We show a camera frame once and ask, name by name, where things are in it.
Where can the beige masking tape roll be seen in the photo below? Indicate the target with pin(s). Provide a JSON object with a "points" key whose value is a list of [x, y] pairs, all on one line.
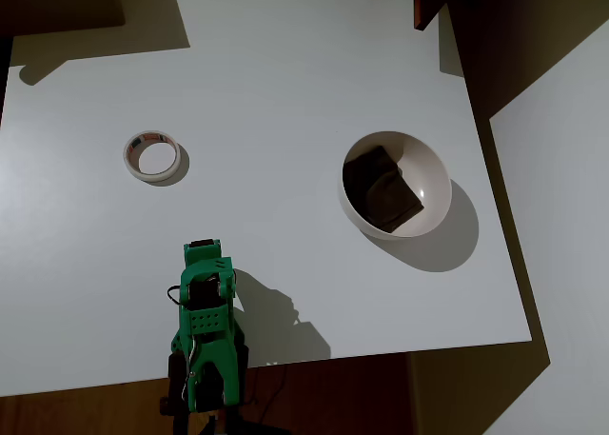
{"points": [[134, 167]]}

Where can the white round bowl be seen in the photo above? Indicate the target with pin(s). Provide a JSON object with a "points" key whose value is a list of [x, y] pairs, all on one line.
{"points": [[430, 168]]}

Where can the dark box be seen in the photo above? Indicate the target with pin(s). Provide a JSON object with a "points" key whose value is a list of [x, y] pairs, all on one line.
{"points": [[57, 2]]}

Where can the red-brown wooden board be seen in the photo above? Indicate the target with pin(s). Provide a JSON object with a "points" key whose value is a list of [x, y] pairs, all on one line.
{"points": [[426, 2]]}

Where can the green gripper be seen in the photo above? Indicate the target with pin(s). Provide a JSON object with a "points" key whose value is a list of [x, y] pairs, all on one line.
{"points": [[202, 249]]}

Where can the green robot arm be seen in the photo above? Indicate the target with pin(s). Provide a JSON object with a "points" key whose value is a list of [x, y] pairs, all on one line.
{"points": [[209, 321]]}

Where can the dark folded cloth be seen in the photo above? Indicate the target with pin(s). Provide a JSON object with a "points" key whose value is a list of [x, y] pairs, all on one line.
{"points": [[380, 187]]}

